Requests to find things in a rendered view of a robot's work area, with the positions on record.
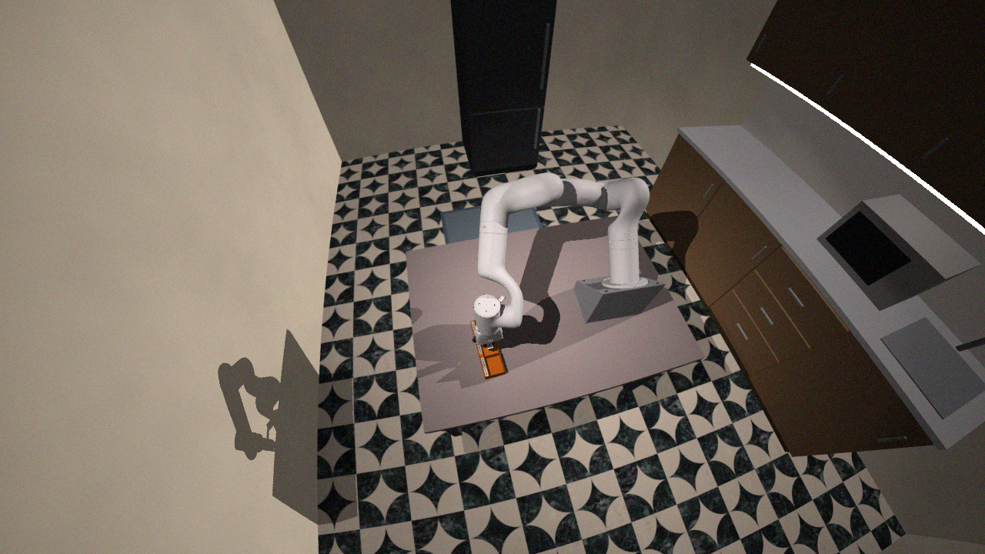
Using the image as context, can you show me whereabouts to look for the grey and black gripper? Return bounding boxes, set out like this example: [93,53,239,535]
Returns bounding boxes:
[472,328,505,348]

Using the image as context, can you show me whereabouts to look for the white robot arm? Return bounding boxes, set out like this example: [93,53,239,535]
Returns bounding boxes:
[474,172,649,336]

